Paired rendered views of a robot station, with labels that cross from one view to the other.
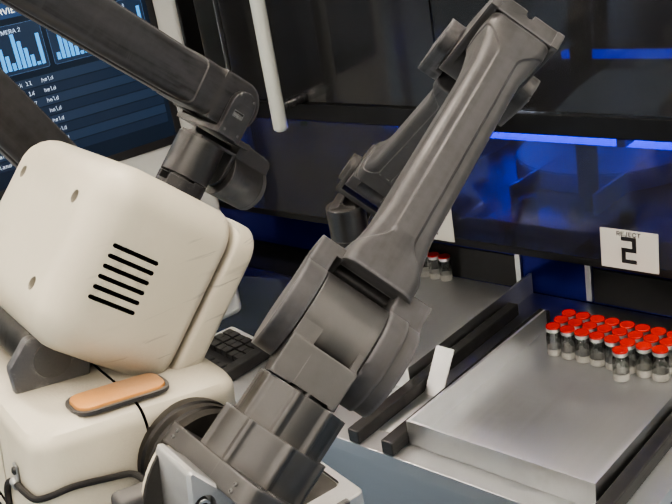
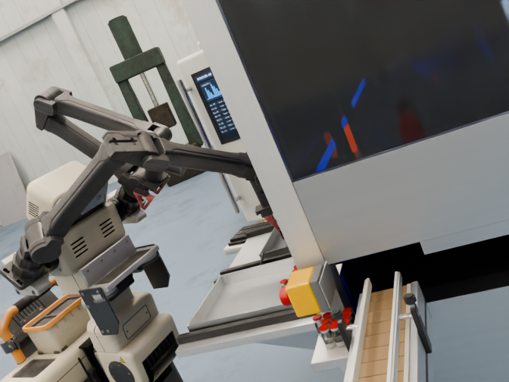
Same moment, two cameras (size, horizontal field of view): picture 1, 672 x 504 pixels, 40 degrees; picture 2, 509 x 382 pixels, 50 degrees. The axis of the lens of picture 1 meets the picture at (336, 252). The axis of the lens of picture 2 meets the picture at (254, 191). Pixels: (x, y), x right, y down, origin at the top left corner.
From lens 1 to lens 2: 167 cm
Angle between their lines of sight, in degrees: 65
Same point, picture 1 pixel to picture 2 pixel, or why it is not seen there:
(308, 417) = (18, 258)
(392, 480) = not seen: hidden behind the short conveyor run
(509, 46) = (99, 154)
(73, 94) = not seen: hidden behind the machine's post
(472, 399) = (259, 278)
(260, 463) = (12, 264)
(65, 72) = not seen: hidden behind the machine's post
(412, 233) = (52, 216)
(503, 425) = (242, 293)
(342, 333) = (27, 239)
